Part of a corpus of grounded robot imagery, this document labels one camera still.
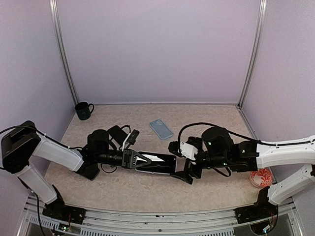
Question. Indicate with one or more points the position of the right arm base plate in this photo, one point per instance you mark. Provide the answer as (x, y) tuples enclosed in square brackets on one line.
[(255, 212)]

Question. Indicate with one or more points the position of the light blue phone case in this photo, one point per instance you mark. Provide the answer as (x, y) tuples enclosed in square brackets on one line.
[(161, 129)]

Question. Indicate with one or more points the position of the front aluminium rail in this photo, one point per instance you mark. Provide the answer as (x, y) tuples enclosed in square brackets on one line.
[(101, 221)]

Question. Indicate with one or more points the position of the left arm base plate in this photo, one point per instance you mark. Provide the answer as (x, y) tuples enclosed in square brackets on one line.
[(60, 211)]

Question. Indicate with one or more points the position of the right aluminium frame post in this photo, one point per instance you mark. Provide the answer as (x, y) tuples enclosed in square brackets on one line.
[(254, 53)]

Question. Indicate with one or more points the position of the aluminium frame post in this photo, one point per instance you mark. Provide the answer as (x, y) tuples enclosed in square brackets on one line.
[(254, 53), (61, 47)]

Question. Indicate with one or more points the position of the red white patterned dish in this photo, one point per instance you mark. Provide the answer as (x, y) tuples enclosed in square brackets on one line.
[(261, 178)]

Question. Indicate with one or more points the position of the black phone case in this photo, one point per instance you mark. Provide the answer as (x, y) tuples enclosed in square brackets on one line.
[(117, 134)]

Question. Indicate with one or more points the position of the lavender phone case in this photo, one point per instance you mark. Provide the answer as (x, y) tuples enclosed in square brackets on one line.
[(155, 172)]

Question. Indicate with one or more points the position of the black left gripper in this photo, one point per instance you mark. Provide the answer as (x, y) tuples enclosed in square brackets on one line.
[(127, 152)]

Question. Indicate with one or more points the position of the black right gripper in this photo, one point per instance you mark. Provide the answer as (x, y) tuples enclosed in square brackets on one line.
[(184, 175)]

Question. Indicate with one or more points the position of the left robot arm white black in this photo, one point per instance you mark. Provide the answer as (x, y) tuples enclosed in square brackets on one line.
[(19, 143)]

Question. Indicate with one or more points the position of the black smartphone on table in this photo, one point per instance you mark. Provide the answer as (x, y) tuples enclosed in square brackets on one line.
[(89, 171)]

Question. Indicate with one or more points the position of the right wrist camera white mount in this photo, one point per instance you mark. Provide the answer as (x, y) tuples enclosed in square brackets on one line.
[(183, 150)]

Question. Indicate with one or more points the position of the dark green mug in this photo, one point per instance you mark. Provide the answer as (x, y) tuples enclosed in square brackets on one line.
[(84, 110)]

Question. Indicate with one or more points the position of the left aluminium frame post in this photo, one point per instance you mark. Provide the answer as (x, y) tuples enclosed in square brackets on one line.
[(61, 47)]

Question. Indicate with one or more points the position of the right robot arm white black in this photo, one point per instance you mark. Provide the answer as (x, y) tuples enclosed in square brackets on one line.
[(215, 149)]

